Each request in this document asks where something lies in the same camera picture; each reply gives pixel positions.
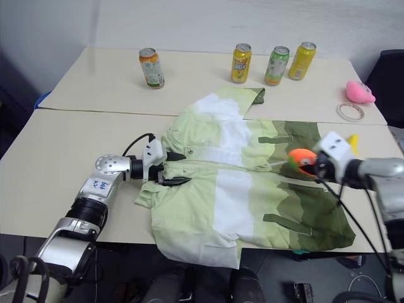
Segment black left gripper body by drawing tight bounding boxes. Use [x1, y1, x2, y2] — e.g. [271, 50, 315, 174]
[147, 162, 170, 186]

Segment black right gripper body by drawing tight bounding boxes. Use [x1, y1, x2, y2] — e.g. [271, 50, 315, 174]
[315, 151, 331, 182]

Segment orange green plush toy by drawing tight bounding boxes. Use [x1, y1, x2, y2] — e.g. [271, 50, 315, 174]
[287, 148, 319, 174]

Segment green white gradient jacket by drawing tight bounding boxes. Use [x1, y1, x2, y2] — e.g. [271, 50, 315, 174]
[134, 86, 358, 270]

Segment yellow plush toy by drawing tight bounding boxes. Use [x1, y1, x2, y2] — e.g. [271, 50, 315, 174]
[347, 134, 361, 156]

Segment white tape roll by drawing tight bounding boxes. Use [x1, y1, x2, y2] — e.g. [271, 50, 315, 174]
[336, 102, 366, 122]

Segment pink plush toy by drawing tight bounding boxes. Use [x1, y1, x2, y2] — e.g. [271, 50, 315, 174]
[345, 80, 376, 105]

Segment orange green drink can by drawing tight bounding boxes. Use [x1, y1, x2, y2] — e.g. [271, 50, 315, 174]
[138, 47, 165, 90]

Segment black chair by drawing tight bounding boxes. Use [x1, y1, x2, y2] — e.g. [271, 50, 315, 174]
[365, 49, 404, 129]

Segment plain yellow drink can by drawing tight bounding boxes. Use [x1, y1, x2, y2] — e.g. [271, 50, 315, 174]
[287, 41, 317, 81]

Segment dark rounded shape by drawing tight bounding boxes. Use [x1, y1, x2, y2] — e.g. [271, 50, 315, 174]
[232, 266, 266, 303]
[148, 266, 196, 303]

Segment green white drink can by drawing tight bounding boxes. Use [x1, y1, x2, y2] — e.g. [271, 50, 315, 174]
[264, 45, 290, 86]

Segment yellow drink can blue label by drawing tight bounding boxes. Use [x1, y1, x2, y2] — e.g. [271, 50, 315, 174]
[231, 43, 253, 85]

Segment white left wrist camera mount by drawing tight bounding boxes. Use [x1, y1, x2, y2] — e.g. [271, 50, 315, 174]
[141, 138, 167, 184]

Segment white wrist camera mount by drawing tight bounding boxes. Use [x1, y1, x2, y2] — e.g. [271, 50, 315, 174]
[312, 131, 357, 184]
[141, 138, 167, 184]

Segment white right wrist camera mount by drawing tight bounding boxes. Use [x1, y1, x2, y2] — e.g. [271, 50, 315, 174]
[312, 131, 357, 184]

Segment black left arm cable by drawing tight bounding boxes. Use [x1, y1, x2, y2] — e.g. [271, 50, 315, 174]
[122, 133, 156, 157]

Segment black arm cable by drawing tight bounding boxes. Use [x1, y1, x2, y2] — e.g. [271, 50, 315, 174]
[317, 175, 395, 303]
[122, 133, 156, 157]

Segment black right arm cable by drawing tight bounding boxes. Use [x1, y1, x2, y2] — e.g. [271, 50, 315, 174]
[317, 175, 395, 303]

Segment black cable loops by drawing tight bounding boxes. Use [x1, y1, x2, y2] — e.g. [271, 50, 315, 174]
[9, 255, 52, 303]

